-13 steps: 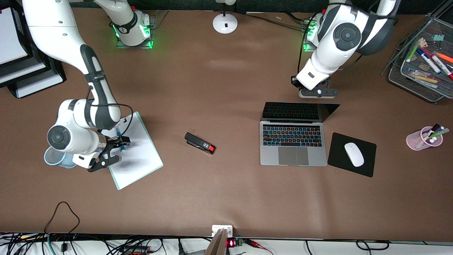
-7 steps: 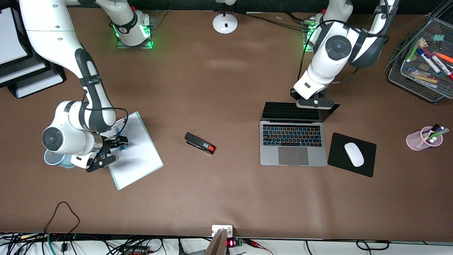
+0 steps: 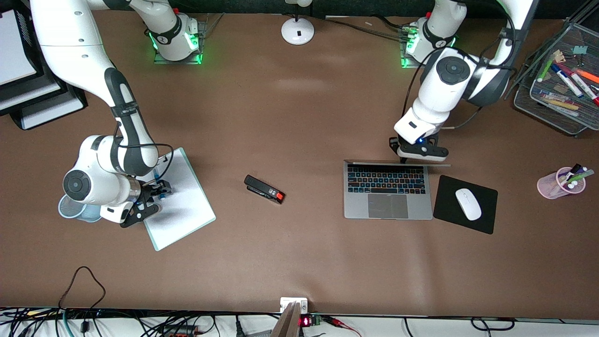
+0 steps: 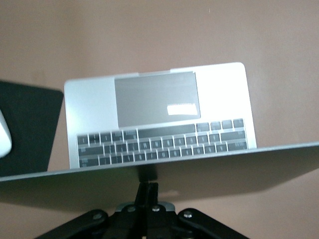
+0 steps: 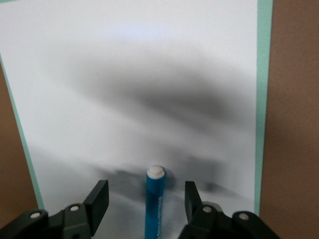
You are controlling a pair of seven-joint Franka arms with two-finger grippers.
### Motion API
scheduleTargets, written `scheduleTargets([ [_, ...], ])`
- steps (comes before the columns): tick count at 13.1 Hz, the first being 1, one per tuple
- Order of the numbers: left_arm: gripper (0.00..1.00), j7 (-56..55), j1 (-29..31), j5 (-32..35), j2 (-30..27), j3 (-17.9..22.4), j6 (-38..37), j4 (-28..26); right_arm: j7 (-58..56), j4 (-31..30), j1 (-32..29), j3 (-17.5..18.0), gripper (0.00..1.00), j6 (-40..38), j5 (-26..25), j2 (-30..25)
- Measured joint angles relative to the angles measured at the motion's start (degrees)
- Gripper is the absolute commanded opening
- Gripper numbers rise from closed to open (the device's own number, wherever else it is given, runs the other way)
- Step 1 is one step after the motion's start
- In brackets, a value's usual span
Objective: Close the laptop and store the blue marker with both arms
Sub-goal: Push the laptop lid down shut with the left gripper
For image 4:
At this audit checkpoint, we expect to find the black mouse pad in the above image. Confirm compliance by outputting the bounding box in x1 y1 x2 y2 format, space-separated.
0 79 64 178

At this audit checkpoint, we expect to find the white computer mouse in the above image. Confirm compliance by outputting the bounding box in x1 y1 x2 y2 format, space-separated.
0 109 13 159

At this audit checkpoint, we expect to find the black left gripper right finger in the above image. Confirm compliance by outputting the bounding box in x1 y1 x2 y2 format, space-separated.
149 183 250 239

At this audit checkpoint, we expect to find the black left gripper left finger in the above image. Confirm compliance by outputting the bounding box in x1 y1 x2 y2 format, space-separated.
34 183 150 239

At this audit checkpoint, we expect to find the silver laptop computer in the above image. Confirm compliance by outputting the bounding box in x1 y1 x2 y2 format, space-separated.
0 62 319 207

